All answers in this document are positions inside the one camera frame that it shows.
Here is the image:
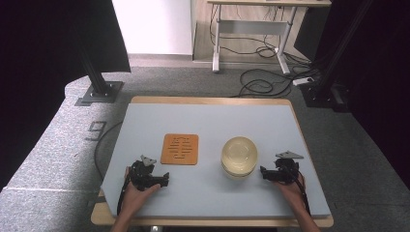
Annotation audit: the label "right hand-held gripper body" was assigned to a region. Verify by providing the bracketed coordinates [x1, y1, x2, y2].
[273, 150, 305, 186]

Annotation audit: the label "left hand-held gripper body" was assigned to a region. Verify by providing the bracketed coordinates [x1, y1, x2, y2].
[128, 155, 162, 192]

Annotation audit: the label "translucent cream bowl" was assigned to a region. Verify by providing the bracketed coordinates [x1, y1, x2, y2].
[221, 167, 256, 181]
[220, 135, 259, 173]

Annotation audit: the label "person's right hand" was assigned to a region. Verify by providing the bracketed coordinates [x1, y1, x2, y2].
[274, 173, 307, 211]

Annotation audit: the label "person's left hand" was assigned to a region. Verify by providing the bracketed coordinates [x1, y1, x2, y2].
[119, 166, 161, 220]

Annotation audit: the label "square wooden slotted trivet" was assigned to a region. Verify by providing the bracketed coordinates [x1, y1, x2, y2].
[160, 132, 200, 166]

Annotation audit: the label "wooden table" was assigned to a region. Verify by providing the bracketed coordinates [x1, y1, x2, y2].
[90, 95, 335, 228]

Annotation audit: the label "pale blue foam mat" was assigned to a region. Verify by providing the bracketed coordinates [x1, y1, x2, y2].
[101, 102, 332, 218]

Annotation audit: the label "white power strip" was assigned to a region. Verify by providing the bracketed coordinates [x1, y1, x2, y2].
[292, 76, 315, 87]

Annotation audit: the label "black metal stand with base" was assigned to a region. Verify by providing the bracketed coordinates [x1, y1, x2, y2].
[74, 44, 125, 107]
[299, 0, 375, 113]

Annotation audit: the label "black curtain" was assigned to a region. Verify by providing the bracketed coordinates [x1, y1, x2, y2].
[293, 0, 410, 191]
[0, 0, 132, 191]

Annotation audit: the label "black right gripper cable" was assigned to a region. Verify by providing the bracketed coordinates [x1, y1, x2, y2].
[288, 167, 311, 217]

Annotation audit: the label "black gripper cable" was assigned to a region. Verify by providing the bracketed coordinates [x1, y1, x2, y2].
[288, 167, 311, 217]
[116, 178, 131, 217]

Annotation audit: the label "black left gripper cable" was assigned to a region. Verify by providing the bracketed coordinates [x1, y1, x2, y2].
[116, 178, 131, 217]

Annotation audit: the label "black floor cable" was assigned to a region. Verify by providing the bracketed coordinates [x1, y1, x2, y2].
[93, 121, 124, 182]

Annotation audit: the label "tangled black floor cables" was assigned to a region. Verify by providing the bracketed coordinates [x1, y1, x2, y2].
[229, 67, 322, 100]

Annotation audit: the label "black cables under desk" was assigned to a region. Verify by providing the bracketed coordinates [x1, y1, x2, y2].
[208, 3, 284, 60]

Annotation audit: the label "white metal frame desk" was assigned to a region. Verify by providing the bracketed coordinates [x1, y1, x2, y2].
[207, 0, 333, 75]

